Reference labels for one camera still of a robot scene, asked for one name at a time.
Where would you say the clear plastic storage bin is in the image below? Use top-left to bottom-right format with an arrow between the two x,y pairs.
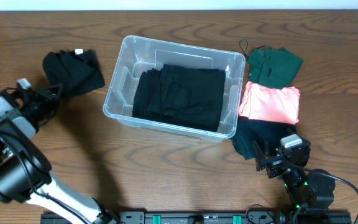
103,35 -> 246,142

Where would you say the pink folded garment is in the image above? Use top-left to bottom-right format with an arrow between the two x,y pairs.
239,82 -> 300,124

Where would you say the dark green garment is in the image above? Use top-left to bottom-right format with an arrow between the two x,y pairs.
239,39 -> 303,89

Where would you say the small black garment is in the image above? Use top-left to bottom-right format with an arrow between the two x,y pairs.
42,49 -> 105,98

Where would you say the large black garment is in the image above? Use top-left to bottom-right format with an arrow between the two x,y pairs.
132,64 -> 226,132

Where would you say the black folded garment right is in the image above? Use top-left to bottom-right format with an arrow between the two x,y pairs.
231,117 -> 297,160

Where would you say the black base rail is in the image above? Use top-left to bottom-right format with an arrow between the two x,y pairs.
40,211 -> 353,224

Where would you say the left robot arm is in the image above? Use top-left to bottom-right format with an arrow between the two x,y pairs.
0,79 -> 120,223

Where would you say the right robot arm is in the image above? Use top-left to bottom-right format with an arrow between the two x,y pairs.
253,134 -> 336,223

